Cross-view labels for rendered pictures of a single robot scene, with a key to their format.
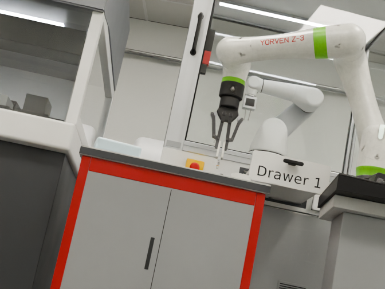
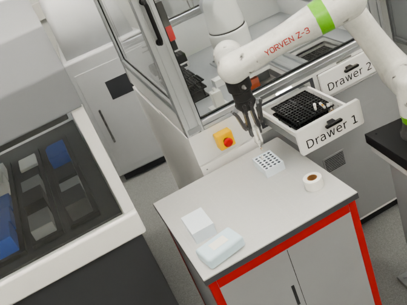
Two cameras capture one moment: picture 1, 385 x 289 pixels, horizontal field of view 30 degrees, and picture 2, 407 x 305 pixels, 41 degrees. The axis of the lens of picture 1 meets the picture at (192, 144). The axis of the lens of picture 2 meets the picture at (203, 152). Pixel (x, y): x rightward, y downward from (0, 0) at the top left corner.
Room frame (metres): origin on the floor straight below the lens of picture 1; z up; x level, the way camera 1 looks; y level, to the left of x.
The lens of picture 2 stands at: (0.83, 0.43, 1.97)
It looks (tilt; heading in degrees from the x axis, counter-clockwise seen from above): 29 degrees down; 350
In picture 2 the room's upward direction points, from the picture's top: 22 degrees counter-clockwise
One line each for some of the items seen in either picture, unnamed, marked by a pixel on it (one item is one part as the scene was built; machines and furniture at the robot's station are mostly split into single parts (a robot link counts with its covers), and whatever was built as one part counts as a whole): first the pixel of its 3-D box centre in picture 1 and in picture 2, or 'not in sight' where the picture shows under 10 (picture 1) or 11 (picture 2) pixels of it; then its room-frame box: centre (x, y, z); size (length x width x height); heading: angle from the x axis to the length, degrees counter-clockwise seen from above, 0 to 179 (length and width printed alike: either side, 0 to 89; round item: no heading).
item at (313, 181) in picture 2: (239, 181); (313, 181); (2.40, -0.18, 0.78); 0.07 x 0.07 x 0.04
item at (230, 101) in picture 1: (228, 110); (244, 100); (2.64, -0.11, 1.09); 0.08 x 0.07 x 0.09; 90
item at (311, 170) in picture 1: (289, 172); (329, 127); (2.53, -0.36, 0.87); 0.29 x 0.02 x 0.11; 92
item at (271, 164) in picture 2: not in sight; (268, 163); (2.65, -0.12, 0.78); 0.12 x 0.08 x 0.04; 0
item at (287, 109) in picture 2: not in sight; (303, 112); (2.73, -0.36, 0.87); 0.22 x 0.18 x 0.06; 2
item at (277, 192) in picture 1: (278, 185); (302, 113); (2.74, -0.36, 0.86); 0.40 x 0.26 x 0.06; 2
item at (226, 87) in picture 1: (231, 92); (238, 83); (2.63, -0.11, 1.16); 0.12 x 0.09 x 0.06; 0
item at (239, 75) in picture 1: (235, 67); (229, 59); (2.63, -0.10, 1.26); 0.13 x 0.11 x 0.14; 163
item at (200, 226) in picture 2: not in sight; (198, 225); (2.49, 0.26, 0.79); 0.13 x 0.09 x 0.05; 1
